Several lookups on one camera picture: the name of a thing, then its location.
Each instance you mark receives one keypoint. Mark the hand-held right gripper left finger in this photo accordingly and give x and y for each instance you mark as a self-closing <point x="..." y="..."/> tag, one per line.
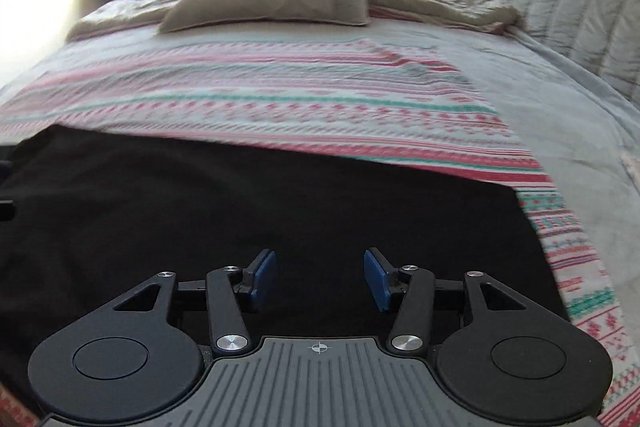
<point x="265" y="278"/>

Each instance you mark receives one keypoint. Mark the bed with grey sheet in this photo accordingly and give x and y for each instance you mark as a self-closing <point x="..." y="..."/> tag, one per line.
<point x="575" y="122"/>

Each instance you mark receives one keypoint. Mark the red green patterned blanket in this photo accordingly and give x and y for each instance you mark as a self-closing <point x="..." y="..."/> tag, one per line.
<point x="300" y="97"/>

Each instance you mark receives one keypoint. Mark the black pants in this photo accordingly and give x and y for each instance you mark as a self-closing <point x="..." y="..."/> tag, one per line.
<point x="250" y="207"/>

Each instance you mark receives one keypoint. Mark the crumpled grey duvet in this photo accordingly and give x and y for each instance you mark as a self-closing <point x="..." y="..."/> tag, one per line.
<point x="435" y="4"/>

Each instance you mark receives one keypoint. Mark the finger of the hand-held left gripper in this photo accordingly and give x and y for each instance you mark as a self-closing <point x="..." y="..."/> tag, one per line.
<point x="5" y="208"/>

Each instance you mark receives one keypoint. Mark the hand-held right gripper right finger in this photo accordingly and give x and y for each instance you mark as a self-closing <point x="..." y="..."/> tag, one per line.
<point x="376" y="278"/>

